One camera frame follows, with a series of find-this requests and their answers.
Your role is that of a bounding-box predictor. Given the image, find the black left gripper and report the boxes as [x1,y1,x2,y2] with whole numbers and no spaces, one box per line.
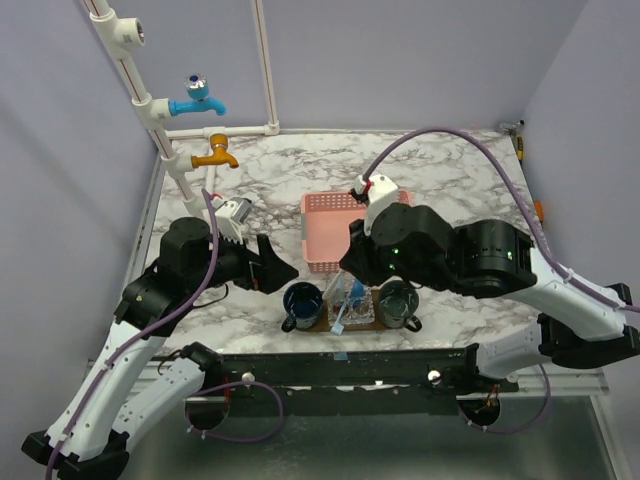
[189,225,299,293]

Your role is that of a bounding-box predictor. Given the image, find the dark blue mug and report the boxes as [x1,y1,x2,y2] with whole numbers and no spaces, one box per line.
[281,282,324,333]

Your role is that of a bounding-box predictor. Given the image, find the dark green ceramic mug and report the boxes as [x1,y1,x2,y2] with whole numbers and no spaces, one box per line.
[378,280,422,333]

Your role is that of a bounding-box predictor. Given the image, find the brown oval wooden tray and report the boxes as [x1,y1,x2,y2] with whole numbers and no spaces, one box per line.
[308,289,389,333]

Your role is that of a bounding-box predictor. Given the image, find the pink perforated plastic basket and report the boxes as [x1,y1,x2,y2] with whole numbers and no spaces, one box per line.
[299,189,416,274]

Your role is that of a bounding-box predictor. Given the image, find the white pink toothbrush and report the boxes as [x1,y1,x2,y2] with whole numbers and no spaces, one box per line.
[323,270,343,301]

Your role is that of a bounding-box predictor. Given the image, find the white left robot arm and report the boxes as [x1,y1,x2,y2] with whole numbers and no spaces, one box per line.
[21,217,299,479]

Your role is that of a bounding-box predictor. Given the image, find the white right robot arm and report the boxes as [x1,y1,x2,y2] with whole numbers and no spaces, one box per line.
[339,203,639,392]

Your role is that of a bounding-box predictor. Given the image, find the orange plastic faucet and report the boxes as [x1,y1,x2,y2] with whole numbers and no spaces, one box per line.
[191,134,239,169]

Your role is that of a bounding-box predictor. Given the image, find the yellow black tool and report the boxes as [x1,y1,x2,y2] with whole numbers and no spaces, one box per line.
[515,119,525,164]

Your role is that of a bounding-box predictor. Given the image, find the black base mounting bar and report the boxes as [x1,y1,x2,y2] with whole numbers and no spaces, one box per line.
[184,345,518,419]

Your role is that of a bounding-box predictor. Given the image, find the blue plastic faucet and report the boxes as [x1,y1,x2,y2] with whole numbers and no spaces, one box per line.
[169,73,227,117]

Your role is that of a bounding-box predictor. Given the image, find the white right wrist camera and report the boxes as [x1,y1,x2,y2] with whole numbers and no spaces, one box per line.
[350,174,399,236]

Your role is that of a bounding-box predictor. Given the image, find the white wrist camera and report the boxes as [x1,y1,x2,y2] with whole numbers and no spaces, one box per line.
[350,174,399,236]
[212,194,253,245]

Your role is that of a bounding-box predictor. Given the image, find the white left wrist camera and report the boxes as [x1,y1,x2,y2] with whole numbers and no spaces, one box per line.
[212,194,253,245]

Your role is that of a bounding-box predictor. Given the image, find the orange clip on wall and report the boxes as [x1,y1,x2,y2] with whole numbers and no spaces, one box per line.
[534,201,544,222]

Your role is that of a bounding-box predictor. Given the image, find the white pvc pipe frame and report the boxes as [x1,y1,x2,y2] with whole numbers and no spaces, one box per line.
[81,1,280,217]

